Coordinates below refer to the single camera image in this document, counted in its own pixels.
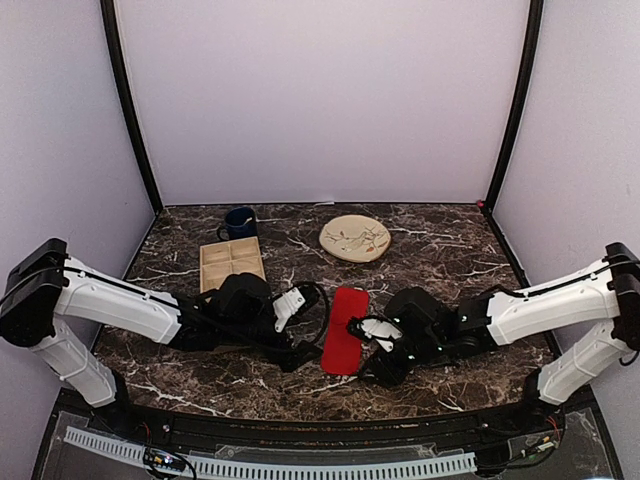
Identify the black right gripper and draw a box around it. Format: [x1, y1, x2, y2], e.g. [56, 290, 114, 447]
[356, 330, 445, 389]

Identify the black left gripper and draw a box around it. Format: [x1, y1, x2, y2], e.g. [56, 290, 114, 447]
[221, 301, 323, 372]

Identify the red sock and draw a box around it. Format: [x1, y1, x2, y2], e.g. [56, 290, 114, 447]
[321, 287, 369, 376]

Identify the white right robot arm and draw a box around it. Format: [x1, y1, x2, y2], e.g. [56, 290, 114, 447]
[347, 242, 639, 434]

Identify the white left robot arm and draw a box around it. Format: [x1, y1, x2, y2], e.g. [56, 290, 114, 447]
[1, 238, 330, 436]

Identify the wooden compartment tray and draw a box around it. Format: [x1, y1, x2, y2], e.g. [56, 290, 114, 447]
[199, 236, 266, 293]

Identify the round beige woven mat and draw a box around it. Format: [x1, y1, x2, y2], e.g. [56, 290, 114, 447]
[319, 214, 392, 263]

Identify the dark blue mug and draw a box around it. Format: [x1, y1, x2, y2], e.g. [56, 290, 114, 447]
[216, 207, 258, 241]

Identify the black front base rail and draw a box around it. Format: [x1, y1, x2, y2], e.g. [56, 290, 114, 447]
[133, 404, 524, 447]

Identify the white slotted cable duct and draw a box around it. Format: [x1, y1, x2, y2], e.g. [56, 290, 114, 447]
[63, 426, 477, 479]

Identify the black left frame post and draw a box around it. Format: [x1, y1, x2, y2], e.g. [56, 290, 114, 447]
[99, 0, 164, 216]

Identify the black frame post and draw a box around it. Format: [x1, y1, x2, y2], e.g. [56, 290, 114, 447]
[99, 0, 164, 216]
[484, 0, 545, 216]

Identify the black right frame post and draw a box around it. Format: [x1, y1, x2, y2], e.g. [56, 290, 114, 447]
[484, 0, 545, 216]

